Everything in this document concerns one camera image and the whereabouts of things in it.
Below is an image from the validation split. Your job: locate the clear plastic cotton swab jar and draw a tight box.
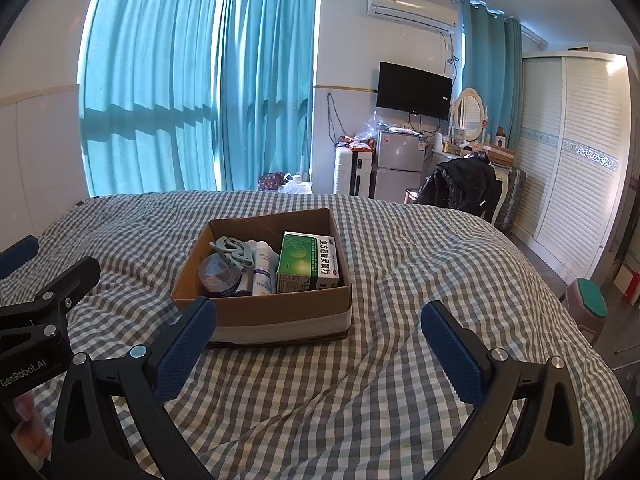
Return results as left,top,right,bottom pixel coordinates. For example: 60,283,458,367
198,252,241,297

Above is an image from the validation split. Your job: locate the grey plastic folding hanger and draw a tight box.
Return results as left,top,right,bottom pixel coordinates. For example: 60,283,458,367
209,236,255,272

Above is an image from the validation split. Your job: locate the white purple ointment tube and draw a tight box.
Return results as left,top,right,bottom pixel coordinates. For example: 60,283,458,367
252,240,278,296

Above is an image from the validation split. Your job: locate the green white medicine box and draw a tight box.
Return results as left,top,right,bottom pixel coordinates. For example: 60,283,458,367
277,231,340,294

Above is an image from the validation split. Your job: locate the person's left hand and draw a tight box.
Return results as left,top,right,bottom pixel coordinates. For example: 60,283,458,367
12,392,51,467

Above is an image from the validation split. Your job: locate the green topped plastic stool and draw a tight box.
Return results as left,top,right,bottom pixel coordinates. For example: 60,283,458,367
560,278,608,346

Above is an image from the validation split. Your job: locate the left turquoise curtain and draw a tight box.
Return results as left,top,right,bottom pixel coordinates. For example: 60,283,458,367
78,0,216,196

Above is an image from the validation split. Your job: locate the turquoise curtain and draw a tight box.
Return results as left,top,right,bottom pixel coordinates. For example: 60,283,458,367
78,0,216,196
213,0,317,191
461,0,523,151

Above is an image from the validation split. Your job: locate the white louvered wardrobe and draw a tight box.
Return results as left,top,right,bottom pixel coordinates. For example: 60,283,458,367
513,51,632,284

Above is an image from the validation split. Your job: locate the brown cardboard box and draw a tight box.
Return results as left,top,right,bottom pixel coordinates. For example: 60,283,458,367
171,208,352,346

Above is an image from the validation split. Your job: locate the black jacket on chair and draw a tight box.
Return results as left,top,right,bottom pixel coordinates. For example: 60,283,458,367
416,152,502,223

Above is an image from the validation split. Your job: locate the middle turquoise curtain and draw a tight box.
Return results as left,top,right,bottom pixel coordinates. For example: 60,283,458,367
213,0,317,191

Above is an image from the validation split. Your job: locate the white suitcase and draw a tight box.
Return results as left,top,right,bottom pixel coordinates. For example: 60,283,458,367
333,146,373,197

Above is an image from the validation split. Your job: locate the silver small refrigerator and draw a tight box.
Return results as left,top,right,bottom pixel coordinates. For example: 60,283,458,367
373,131,427,203

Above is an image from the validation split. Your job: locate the white oval vanity mirror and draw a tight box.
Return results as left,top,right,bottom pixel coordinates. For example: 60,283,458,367
450,88,488,142

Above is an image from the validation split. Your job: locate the right turquoise curtain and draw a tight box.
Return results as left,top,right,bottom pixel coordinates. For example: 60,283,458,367
461,0,523,151

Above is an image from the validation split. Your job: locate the black wall television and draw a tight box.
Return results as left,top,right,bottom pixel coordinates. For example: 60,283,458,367
376,62,452,120

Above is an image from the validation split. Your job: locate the white wall air conditioner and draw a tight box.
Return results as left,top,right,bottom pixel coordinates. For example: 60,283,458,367
367,0,458,34

